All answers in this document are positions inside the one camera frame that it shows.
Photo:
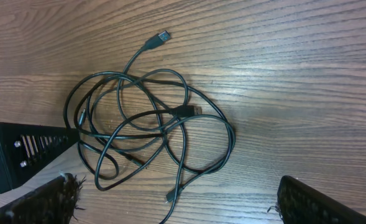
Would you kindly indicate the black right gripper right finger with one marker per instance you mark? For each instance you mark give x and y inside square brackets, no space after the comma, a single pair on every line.
[298,203]

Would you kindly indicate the black USB cable blue plug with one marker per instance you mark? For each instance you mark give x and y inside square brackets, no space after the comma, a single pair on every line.
[116,81]

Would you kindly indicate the black USB cable metal plug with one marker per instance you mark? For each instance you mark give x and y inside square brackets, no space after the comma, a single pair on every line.
[103,166]

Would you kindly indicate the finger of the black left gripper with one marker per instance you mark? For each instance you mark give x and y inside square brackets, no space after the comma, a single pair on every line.
[26,149]

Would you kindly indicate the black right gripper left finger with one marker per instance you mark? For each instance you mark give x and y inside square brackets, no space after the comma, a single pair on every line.
[52,203]

